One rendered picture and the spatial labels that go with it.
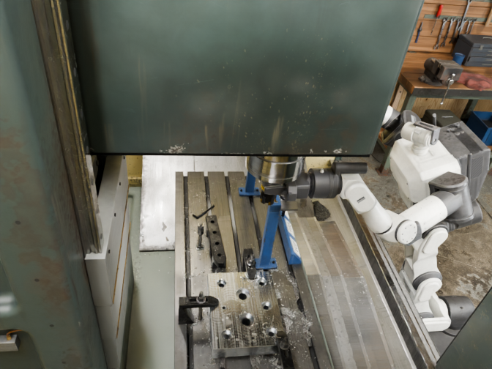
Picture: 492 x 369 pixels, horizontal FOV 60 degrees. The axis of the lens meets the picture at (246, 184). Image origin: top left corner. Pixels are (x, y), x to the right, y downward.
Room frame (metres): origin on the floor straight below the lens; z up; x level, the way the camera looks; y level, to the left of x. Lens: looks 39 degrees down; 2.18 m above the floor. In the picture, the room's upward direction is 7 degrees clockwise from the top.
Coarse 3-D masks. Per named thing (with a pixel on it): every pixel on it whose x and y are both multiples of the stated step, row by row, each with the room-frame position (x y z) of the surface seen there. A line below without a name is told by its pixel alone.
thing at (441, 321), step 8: (432, 296) 1.54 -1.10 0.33; (432, 304) 1.52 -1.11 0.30; (440, 304) 1.49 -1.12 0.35; (432, 312) 1.49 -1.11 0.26; (440, 312) 1.45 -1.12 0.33; (424, 320) 1.38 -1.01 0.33; (432, 320) 1.38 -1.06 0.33; (440, 320) 1.39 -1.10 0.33; (448, 320) 1.40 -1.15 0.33; (432, 328) 1.38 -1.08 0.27; (440, 328) 1.39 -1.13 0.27
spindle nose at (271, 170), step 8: (248, 160) 0.91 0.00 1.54; (256, 160) 0.89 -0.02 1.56; (264, 160) 0.88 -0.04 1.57; (272, 160) 0.87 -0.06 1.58; (280, 160) 0.87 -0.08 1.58; (288, 160) 0.88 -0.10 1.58; (296, 160) 0.89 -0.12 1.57; (304, 160) 0.92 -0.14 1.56; (248, 168) 0.91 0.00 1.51; (256, 168) 0.88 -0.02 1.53; (264, 168) 0.87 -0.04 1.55; (272, 168) 0.87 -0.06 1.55; (280, 168) 0.87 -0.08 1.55; (288, 168) 0.88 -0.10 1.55; (296, 168) 0.89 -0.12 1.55; (256, 176) 0.89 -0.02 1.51; (264, 176) 0.87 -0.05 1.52; (272, 176) 0.87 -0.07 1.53; (280, 176) 0.87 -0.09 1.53; (288, 176) 0.88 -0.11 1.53; (296, 176) 0.90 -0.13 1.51
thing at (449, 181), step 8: (440, 176) 1.24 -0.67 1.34; (448, 176) 1.22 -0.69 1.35; (456, 176) 1.21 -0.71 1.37; (464, 176) 1.20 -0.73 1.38; (432, 184) 1.21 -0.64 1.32; (440, 184) 1.18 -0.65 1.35; (448, 184) 1.17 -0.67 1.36; (456, 184) 1.16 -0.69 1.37; (464, 184) 1.16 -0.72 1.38; (432, 192) 1.20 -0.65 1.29; (472, 216) 1.13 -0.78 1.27
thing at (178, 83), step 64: (128, 0) 0.76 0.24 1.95; (192, 0) 0.78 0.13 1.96; (256, 0) 0.80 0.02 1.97; (320, 0) 0.83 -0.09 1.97; (384, 0) 0.85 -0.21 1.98; (128, 64) 0.76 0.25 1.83; (192, 64) 0.78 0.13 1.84; (256, 64) 0.81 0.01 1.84; (320, 64) 0.83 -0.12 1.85; (384, 64) 0.86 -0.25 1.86; (128, 128) 0.75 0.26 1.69; (192, 128) 0.78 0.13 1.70; (256, 128) 0.81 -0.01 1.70; (320, 128) 0.84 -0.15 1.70
